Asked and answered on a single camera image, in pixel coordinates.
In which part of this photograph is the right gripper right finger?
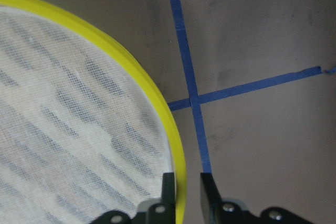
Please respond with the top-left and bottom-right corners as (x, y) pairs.
(200, 173), (222, 219)

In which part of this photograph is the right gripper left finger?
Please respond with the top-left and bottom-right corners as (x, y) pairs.
(161, 172), (175, 207)

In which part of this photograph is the yellow steamer layer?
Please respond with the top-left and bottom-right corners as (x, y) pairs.
(1, 0), (186, 223)

